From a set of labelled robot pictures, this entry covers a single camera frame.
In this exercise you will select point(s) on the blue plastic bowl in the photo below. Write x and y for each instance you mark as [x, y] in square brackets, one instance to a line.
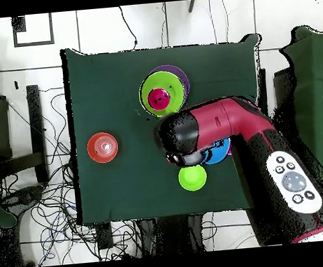
[218, 152]

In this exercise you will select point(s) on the red plastic cup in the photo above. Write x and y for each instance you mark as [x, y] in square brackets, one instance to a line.
[158, 101]

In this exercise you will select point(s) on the large green plastic bowl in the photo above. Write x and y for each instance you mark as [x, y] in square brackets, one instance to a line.
[175, 98]

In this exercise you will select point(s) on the purple plastic bowl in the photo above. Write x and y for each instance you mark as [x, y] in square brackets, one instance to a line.
[184, 76]

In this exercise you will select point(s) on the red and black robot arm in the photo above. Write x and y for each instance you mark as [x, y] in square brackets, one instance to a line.
[227, 119]

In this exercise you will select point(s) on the small green plastic bowl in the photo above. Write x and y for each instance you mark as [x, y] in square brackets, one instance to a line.
[192, 178]

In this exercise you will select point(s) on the dark green table cloth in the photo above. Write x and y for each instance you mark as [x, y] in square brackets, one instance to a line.
[112, 180]

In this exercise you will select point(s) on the orange plastic bowl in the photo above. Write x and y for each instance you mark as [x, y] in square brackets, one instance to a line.
[95, 147]

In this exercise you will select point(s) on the black metal stand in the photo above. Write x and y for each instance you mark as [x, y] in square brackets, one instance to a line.
[35, 122]
[262, 85]

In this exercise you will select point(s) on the black box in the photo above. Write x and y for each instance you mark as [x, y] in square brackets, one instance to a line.
[284, 92]

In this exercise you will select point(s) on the short black rod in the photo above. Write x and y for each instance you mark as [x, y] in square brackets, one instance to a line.
[191, 6]

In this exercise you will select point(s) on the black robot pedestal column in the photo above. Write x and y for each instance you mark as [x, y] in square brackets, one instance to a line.
[173, 236]

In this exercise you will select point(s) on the black pedestal leg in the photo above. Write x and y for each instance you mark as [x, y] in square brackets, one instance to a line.
[26, 197]

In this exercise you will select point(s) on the black square floor frame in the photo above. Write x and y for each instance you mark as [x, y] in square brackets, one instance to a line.
[34, 44]

